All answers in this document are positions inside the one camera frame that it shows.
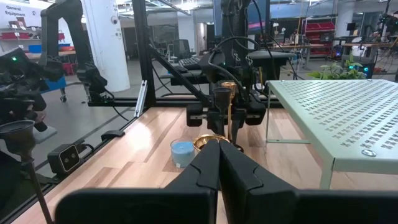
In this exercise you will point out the silver angle bracket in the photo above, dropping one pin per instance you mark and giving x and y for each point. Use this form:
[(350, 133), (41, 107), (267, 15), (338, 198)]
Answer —
[(140, 99)]

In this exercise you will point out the green plant in white pot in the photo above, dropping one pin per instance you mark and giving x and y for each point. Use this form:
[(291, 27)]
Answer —
[(335, 72)]

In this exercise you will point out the green perforated metal shelf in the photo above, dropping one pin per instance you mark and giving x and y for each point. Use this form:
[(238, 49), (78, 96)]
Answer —
[(342, 118)]

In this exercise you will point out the short gold candlestick holder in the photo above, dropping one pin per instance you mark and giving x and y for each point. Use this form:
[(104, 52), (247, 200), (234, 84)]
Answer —
[(199, 142)]

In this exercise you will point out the wooden workbench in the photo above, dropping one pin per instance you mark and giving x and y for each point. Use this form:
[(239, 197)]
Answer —
[(367, 45)]

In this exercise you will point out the red bins shelf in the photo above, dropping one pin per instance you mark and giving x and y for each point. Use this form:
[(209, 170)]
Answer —
[(9, 35)]

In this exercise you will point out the black table edge bracket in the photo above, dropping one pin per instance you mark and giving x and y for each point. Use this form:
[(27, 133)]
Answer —
[(112, 134)]

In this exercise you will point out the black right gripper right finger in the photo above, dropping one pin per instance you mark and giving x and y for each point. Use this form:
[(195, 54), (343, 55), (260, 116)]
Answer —
[(242, 186)]

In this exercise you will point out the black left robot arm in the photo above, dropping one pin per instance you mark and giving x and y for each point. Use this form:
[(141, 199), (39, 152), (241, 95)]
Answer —
[(236, 31)]

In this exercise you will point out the tall black candlestick holder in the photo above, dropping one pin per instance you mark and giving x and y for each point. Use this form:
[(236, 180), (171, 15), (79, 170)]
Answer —
[(222, 95)]

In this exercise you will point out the blue wheeled cart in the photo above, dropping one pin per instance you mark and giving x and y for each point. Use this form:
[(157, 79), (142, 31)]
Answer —
[(56, 84)]

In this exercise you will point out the computer with blue lights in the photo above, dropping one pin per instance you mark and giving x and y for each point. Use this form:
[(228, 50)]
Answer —
[(368, 70)]

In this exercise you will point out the short black candlestick holder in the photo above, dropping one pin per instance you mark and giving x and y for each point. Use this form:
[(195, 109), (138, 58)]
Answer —
[(17, 133)]

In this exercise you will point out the red storage rack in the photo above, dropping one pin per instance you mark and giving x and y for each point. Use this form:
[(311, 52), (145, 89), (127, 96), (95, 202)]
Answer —
[(320, 26)]

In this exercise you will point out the black office chair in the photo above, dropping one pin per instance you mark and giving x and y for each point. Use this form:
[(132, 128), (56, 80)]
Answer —
[(182, 48)]

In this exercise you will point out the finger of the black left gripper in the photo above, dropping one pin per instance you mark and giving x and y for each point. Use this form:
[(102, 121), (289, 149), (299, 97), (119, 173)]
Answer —
[(238, 121), (213, 119)]

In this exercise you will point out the tall gold candlestick holder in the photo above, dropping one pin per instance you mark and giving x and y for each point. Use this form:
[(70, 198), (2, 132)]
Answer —
[(230, 84)]

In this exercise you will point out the white equipment sign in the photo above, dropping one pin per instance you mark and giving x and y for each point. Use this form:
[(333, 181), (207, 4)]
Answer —
[(15, 12)]

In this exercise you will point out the black aluminium table frame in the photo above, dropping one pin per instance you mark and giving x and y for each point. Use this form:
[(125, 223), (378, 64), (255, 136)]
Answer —
[(143, 46)]

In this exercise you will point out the black keyboard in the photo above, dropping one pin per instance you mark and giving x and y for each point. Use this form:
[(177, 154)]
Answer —
[(189, 63)]

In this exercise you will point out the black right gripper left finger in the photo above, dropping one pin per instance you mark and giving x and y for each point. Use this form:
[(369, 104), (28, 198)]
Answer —
[(199, 180)]

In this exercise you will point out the black table-level camera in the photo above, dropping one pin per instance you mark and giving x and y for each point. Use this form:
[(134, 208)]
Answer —
[(63, 158)]

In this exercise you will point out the white column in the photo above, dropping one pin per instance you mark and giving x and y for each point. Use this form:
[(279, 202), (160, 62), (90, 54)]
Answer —
[(105, 46)]

